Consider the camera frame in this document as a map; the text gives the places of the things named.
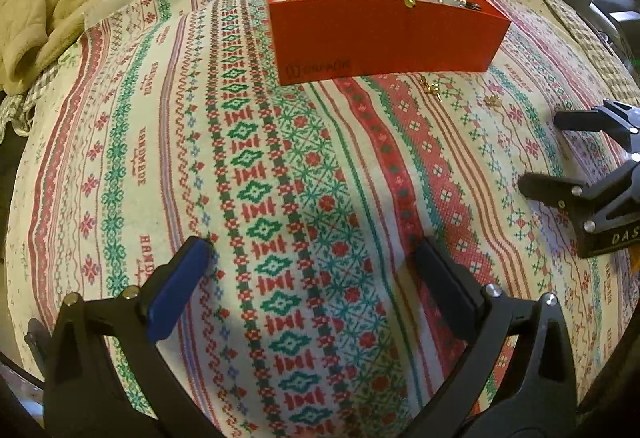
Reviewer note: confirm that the gold earring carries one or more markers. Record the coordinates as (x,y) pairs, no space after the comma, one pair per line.
(430,87)
(492,100)

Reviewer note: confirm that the patterned knit-print blanket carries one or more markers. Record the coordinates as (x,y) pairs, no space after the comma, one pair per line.
(310,218)

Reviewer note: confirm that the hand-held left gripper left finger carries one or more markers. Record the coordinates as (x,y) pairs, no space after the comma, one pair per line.
(180,288)

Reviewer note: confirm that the red jewelry box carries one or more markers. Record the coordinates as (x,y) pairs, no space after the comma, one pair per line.
(380,38)

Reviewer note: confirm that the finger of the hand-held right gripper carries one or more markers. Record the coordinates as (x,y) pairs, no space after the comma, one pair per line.
(600,205)
(625,123)

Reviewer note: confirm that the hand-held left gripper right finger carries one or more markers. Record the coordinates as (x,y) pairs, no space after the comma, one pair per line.
(440,273)

